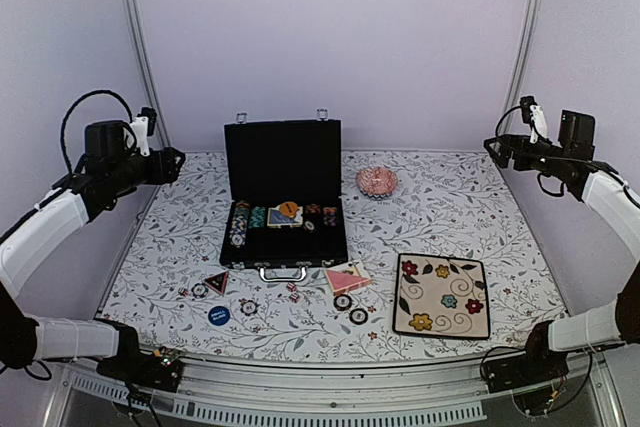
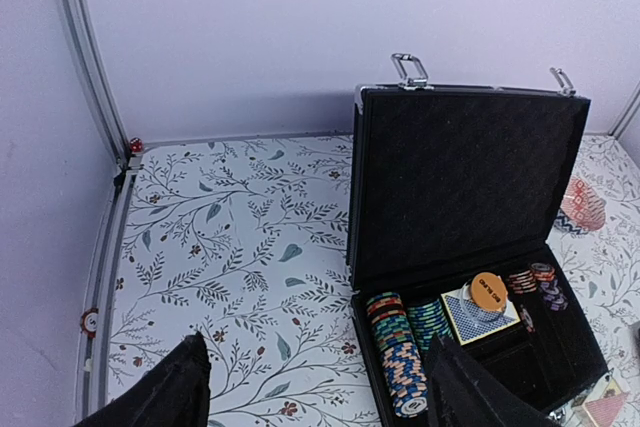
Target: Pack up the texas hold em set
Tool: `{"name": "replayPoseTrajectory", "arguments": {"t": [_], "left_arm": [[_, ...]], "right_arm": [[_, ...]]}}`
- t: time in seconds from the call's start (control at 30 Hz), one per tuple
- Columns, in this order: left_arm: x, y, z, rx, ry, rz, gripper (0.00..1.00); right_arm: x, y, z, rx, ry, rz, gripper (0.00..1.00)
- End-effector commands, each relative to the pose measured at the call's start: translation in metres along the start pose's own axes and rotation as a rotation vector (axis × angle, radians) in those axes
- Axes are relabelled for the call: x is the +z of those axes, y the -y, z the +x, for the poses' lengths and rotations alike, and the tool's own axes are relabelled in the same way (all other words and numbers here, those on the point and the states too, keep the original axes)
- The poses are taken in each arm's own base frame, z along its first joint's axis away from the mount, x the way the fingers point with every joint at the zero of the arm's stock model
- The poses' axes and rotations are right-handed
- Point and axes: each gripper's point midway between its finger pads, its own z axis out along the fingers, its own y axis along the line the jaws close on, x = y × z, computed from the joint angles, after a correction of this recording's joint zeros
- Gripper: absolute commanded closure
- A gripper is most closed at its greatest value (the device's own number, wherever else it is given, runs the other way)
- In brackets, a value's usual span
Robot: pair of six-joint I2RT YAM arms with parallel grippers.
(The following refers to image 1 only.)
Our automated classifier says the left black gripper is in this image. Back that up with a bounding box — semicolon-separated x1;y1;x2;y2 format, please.
109;145;186;193

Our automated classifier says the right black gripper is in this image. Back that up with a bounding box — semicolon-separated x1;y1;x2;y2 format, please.
487;134;572;177

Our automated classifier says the black poker case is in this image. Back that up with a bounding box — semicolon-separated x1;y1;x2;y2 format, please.
219;109;348;282

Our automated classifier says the black triangular dealer button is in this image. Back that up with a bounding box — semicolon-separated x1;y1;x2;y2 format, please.
203;271;229;296

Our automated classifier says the red playing card deck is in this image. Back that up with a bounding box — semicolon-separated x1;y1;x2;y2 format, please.
324;259;372;296

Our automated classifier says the black 100 chip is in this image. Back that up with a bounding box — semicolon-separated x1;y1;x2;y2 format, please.
333;294;353;311
349;308;369;325

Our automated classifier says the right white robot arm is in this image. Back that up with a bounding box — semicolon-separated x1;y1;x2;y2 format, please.
483;134;639;383

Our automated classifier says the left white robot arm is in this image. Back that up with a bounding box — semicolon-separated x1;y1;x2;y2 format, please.
1;148;186;381

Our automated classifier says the blue white chip stack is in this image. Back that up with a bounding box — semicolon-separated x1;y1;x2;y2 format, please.
230;201;250;247

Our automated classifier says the green chip stack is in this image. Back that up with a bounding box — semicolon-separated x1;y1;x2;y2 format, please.
249;206;267;228

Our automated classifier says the blue playing card deck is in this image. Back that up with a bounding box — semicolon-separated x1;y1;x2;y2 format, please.
266;207;304;228

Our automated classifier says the chip beside dealer button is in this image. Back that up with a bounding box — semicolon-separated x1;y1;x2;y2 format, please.
191;283;208;299

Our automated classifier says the orange big blind button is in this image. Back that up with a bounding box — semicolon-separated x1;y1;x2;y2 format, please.
279;201;299;218

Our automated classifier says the black orange chip stack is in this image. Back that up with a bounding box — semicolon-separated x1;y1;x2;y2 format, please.
305;203;322;215

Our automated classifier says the blue small blind button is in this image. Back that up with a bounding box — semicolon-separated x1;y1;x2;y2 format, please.
207;306;231;327

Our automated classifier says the red patterned bowl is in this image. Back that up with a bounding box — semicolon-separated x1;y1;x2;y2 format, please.
356;167;399;200

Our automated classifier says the chip beside blind button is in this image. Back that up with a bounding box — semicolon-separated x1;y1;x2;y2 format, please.
240;299;259;316

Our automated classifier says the floral square plate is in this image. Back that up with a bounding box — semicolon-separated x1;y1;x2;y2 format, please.
391;253;491;340

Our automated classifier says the purple chip stack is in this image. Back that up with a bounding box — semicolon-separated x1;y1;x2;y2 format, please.
323;207;338;227

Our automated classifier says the right aluminium frame post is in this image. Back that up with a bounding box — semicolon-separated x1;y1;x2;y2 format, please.
503;0;542;112

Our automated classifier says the aluminium frame post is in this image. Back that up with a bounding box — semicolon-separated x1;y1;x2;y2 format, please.
122;0;171;147
503;0;542;112

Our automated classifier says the left aluminium frame post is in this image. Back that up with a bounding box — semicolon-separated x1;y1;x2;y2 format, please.
122;0;171;147

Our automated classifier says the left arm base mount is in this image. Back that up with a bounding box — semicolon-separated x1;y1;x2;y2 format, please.
96;343;184;393

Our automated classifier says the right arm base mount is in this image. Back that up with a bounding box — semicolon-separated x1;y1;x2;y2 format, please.
479;347;569;416

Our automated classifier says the front aluminium rail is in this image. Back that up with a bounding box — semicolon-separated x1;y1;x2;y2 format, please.
43;354;629;426

